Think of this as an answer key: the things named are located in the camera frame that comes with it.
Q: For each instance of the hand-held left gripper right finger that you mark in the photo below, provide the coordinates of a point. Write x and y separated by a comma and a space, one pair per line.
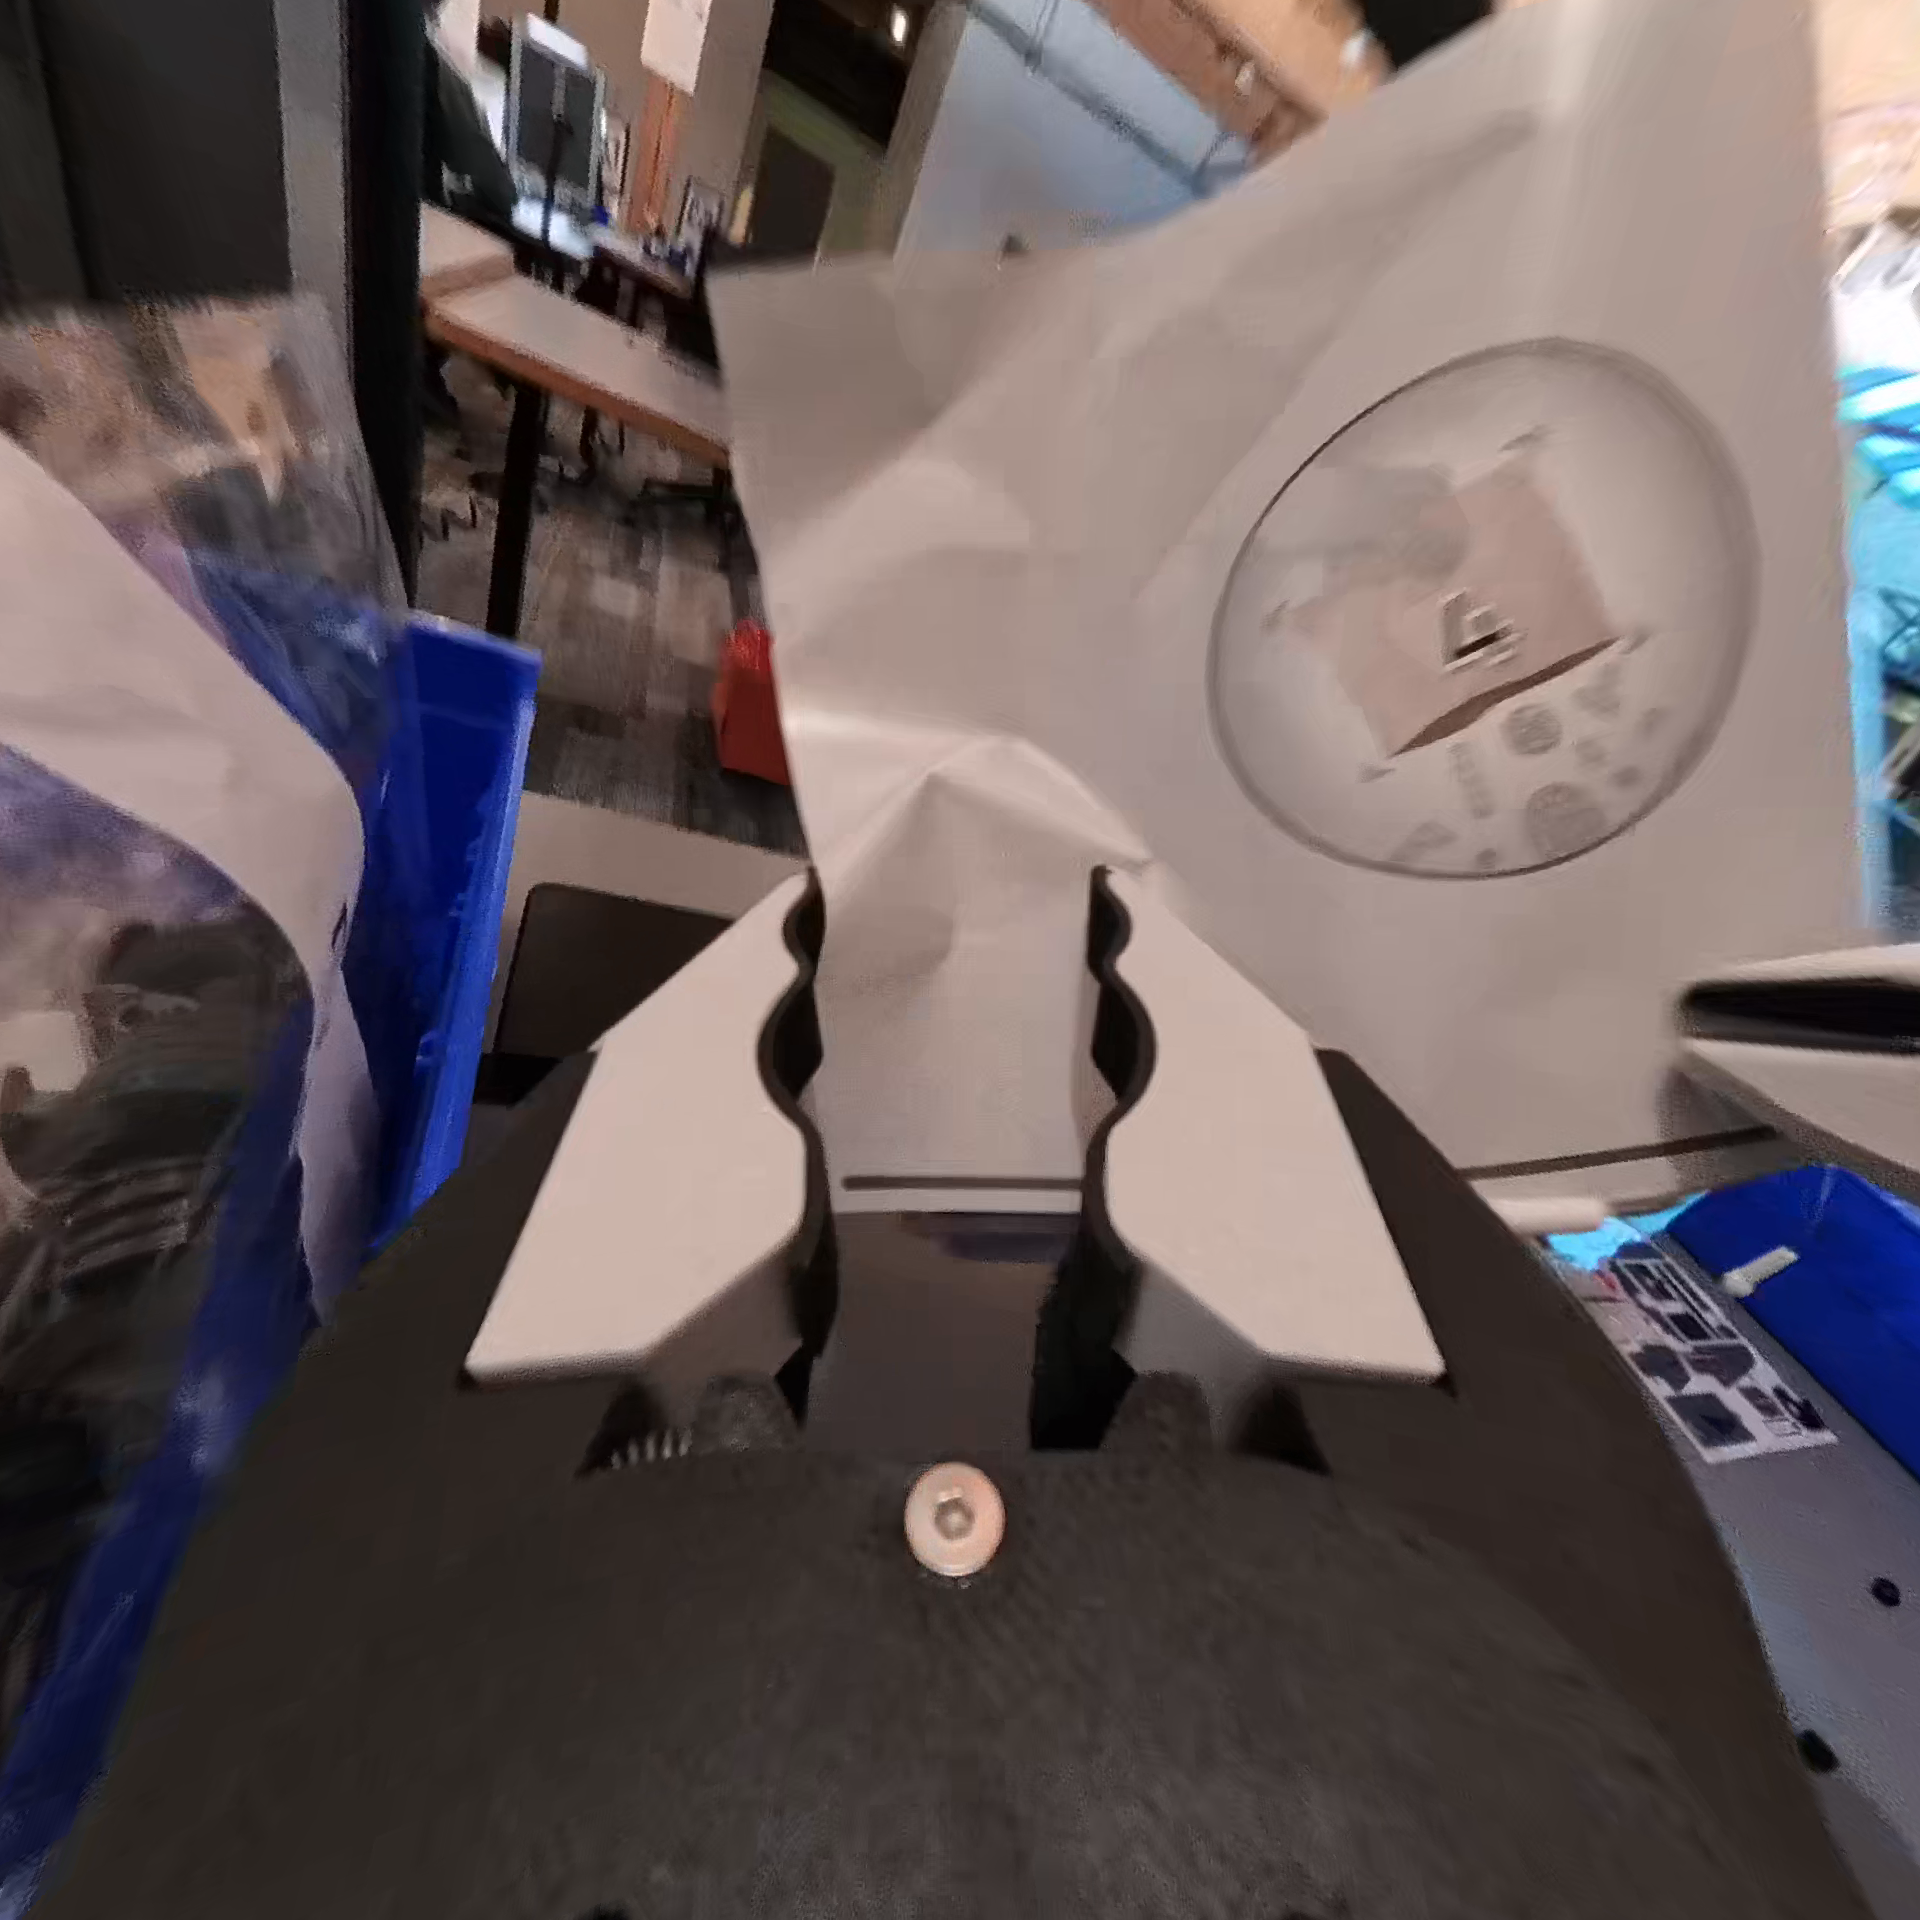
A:
1260, 1201

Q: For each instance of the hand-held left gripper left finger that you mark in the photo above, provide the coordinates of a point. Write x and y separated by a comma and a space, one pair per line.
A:
662, 1184

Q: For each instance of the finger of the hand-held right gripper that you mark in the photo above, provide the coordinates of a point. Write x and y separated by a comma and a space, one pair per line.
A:
1846, 963
1829, 1102

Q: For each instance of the lego instruction booklet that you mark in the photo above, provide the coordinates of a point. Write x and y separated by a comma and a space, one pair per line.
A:
1051, 524

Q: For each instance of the lego sticker sheet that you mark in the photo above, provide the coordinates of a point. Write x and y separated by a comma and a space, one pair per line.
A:
1694, 1348

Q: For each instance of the pile of clear parts bags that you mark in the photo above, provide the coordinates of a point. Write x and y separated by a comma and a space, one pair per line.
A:
150, 675

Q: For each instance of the background desk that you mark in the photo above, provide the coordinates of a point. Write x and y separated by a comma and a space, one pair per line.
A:
600, 353

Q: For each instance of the black desk leg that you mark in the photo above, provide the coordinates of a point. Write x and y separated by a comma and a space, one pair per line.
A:
387, 299

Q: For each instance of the computer monitor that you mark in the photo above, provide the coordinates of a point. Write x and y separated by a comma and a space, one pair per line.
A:
557, 90

